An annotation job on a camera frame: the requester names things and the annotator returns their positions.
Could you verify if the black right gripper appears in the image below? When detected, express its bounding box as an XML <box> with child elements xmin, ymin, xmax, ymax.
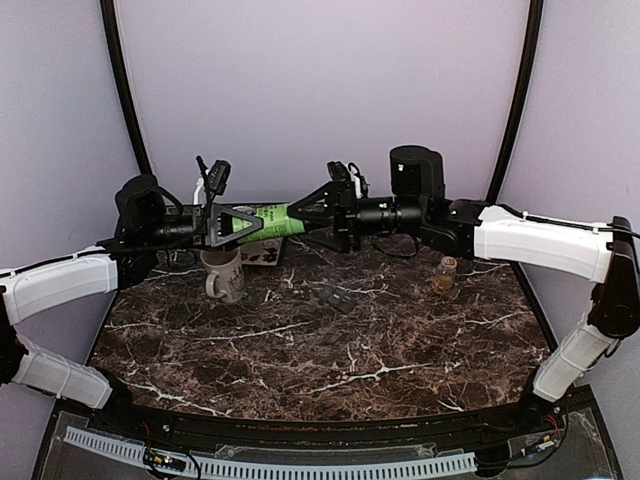
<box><xmin>287</xmin><ymin>180</ymin><xmax>427</xmax><ymax>254</ymax></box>

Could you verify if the green pill bottle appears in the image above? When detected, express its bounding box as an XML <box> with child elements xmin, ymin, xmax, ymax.
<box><xmin>235</xmin><ymin>203</ymin><xmax>306</xmax><ymax>244</ymax></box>

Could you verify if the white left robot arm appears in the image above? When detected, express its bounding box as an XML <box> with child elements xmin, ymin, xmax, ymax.
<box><xmin>1</xmin><ymin>167</ymin><xmax>265</xmax><ymax>436</ymax></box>

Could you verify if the black corner frame post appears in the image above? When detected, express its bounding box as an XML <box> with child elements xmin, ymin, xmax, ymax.
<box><xmin>99</xmin><ymin>0</ymin><xmax>153</xmax><ymax>174</ymax></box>
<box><xmin>485</xmin><ymin>0</ymin><xmax>544</xmax><ymax>204</ymax></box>

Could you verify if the grey weekly pill organizer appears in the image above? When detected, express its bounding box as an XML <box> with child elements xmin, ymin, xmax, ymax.
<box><xmin>319</xmin><ymin>286</ymin><xmax>356</xmax><ymax>314</ymax></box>

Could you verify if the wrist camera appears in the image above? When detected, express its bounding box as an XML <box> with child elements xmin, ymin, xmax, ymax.
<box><xmin>193</xmin><ymin>156</ymin><xmax>231</xmax><ymax>205</ymax></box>
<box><xmin>327</xmin><ymin>161</ymin><xmax>370</xmax><ymax>199</ymax></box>

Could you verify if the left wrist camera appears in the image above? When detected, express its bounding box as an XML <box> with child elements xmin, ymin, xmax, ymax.
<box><xmin>193</xmin><ymin>156</ymin><xmax>231</xmax><ymax>205</ymax></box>

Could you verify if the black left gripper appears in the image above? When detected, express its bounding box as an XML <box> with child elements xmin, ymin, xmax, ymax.
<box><xmin>141</xmin><ymin>202</ymin><xmax>266</xmax><ymax>251</ymax></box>

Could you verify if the black corner frame post left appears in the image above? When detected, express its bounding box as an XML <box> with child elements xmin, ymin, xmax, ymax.
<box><xmin>99</xmin><ymin>0</ymin><xmax>153</xmax><ymax>174</ymax></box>

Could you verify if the white slotted cable duct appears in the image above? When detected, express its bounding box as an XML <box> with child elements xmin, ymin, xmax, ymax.
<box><xmin>63</xmin><ymin>427</ymin><xmax>477</xmax><ymax>479</ymax></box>

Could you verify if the square floral ceramic plate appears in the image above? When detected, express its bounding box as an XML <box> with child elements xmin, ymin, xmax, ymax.
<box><xmin>240</xmin><ymin>238</ymin><xmax>283</xmax><ymax>267</ymax></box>

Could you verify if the black front rail base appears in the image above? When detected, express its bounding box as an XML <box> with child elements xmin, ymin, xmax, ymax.
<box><xmin>92</xmin><ymin>361</ymin><xmax>576</xmax><ymax>459</ymax></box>

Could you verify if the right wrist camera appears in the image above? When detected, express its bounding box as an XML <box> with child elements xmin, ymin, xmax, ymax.
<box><xmin>327</xmin><ymin>161</ymin><xmax>370</xmax><ymax>199</ymax></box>

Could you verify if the black corner frame post right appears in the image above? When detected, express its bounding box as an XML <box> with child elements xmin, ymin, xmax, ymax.
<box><xmin>485</xmin><ymin>0</ymin><xmax>544</xmax><ymax>204</ymax></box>

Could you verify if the beige ceramic mug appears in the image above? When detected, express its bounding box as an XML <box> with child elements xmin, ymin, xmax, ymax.
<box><xmin>200</xmin><ymin>248</ymin><xmax>246</xmax><ymax>304</ymax></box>

